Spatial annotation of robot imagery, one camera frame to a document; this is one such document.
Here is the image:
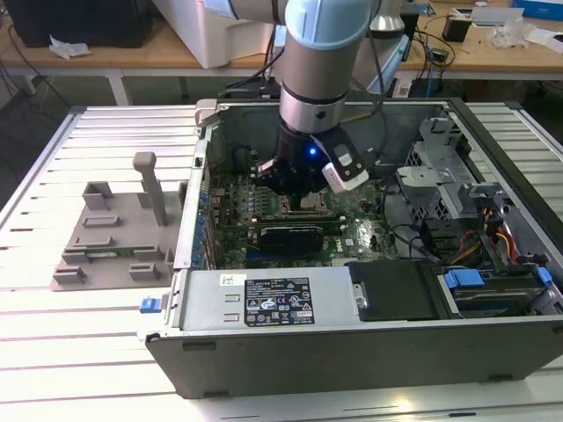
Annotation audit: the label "CPU socket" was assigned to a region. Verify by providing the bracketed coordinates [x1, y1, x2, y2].
[273, 188, 332, 217]

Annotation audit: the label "metal socket cover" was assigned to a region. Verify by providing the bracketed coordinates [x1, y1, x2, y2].
[281, 191, 333, 216]

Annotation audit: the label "long RAM slot bank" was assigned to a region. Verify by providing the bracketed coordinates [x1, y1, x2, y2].
[252, 211, 343, 235]

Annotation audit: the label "black graphics card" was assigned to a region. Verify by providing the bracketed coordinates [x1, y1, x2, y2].
[258, 225, 325, 255]

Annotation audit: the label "green motherboard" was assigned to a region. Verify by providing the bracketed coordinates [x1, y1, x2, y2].
[205, 164, 399, 270]

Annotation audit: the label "metal drive cage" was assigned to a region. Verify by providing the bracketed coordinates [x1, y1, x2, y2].
[394, 114, 516, 247]

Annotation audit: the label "pale blue teach pendant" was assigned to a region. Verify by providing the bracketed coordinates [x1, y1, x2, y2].
[367, 35, 411, 97]

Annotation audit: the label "black plastic shroud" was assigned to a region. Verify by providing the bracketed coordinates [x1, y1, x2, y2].
[346, 258, 442, 322]

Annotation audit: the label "grey power supply unit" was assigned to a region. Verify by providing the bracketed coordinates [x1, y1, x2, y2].
[180, 266, 361, 331]

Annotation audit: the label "white printer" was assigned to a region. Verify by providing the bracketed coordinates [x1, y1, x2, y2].
[151, 0, 287, 69]

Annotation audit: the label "grey parts rack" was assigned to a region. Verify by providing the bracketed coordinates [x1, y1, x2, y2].
[51, 151, 188, 294]

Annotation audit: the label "black open PC case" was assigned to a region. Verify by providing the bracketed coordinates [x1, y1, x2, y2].
[143, 96, 563, 401]

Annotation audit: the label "wooden desk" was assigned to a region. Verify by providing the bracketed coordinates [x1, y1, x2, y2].
[0, 11, 563, 83]

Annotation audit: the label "green RAM stick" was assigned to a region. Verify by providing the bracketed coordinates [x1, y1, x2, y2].
[84, 248, 138, 259]

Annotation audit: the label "small black box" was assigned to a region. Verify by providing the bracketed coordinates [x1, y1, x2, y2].
[441, 14, 471, 44]

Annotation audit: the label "hard disk in blue carrier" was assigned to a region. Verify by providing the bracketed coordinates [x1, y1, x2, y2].
[437, 266, 553, 318]

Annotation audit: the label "clear plastic bag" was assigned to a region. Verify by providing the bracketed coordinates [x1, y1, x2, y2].
[488, 19, 537, 50]

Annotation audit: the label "flat white box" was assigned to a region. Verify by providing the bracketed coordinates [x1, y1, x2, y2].
[451, 5, 525, 28]

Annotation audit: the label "crumpled white paper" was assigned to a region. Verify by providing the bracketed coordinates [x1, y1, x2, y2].
[47, 33, 92, 61]

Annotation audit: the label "large black box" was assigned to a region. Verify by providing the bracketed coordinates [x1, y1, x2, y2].
[7, 0, 154, 49]

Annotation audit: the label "blue cardboard box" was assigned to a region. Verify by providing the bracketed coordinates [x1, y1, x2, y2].
[511, 0, 563, 19]

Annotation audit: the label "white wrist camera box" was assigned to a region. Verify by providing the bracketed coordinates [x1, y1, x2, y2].
[312, 134, 370, 195]

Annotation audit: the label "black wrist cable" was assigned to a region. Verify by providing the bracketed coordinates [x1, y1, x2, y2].
[349, 25, 391, 177]

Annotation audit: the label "grey case handle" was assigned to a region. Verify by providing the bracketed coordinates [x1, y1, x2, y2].
[194, 98, 221, 129]

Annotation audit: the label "blue hanging cable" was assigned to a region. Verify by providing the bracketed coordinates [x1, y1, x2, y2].
[420, 38, 442, 98]

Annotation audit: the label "yellow and red wires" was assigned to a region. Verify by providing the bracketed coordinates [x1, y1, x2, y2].
[457, 207, 518, 266]

